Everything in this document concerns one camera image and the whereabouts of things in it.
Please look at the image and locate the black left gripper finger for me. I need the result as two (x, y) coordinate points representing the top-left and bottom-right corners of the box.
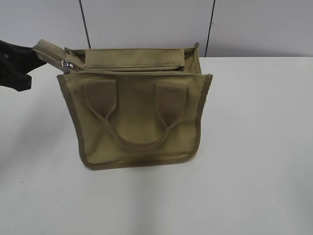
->
(8, 74), (32, 92)
(14, 46), (46, 73)

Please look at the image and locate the yellow canvas tote bag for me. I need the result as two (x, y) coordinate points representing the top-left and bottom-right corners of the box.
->
(33, 40), (213, 170)

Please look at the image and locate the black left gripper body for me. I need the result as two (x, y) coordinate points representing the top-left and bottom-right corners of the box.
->
(0, 41), (23, 86)

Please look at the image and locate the silver zipper pull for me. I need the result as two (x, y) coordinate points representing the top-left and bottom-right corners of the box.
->
(61, 59), (70, 75)

